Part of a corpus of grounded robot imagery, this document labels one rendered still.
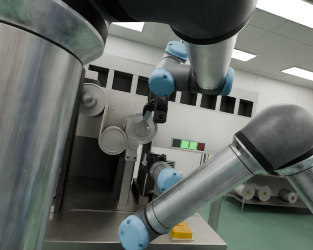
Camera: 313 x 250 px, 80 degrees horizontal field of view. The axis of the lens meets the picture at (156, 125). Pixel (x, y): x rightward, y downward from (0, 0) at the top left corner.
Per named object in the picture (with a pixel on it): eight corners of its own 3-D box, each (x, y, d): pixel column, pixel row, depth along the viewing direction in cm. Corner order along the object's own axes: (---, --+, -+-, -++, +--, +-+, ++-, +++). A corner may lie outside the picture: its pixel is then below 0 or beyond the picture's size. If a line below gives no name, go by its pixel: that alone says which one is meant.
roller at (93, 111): (69, 113, 80) (75, 81, 81) (79, 114, 105) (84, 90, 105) (103, 118, 84) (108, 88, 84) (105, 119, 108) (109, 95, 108)
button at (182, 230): (173, 238, 63) (174, 231, 63) (167, 227, 70) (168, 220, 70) (192, 239, 65) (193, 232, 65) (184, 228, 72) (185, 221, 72)
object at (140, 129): (133, 121, 83) (149, 119, 85) (132, 121, 85) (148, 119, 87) (135, 138, 84) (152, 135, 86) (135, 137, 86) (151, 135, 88)
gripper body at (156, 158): (163, 153, 80) (172, 158, 68) (160, 172, 80) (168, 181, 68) (146, 150, 78) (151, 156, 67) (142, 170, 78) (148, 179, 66)
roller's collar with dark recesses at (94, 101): (78, 104, 75) (80, 89, 75) (80, 106, 81) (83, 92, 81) (94, 107, 77) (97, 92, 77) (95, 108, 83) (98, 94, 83)
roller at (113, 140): (97, 152, 82) (102, 125, 83) (101, 145, 107) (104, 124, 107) (124, 155, 85) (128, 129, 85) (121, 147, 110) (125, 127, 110)
